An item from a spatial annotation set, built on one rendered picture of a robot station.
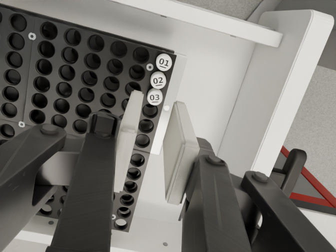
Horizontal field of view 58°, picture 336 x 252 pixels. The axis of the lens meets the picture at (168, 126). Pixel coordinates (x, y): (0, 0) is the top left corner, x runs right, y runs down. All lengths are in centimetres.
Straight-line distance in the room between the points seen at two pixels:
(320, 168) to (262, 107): 123
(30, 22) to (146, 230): 24
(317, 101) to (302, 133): 14
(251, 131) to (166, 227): 17
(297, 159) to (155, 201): 17
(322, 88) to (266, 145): 110
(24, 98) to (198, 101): 17
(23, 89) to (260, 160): 20
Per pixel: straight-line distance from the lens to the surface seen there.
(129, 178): 28
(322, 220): 55
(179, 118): 16
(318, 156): 145
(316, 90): 134
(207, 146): 15
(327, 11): 86
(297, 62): 24
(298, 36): 25
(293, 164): 29
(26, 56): 27
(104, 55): 25
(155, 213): 38
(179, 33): 31
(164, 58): 24
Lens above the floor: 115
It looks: 70 degrees down
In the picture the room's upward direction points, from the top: 173 degrees clockwise
